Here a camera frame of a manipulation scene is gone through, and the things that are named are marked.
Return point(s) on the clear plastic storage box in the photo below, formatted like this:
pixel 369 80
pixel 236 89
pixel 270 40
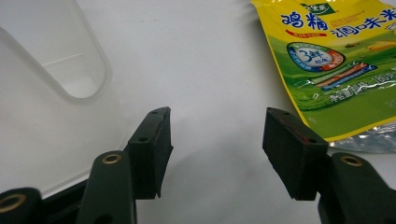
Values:
pixel 37 124

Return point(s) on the yellow green seasoning packet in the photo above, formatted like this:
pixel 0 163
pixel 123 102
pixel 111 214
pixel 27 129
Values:
pixel 339 77

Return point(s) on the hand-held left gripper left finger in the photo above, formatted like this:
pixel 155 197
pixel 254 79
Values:
pixel 149 158

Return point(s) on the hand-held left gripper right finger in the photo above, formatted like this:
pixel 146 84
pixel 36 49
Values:
pixel 292 155

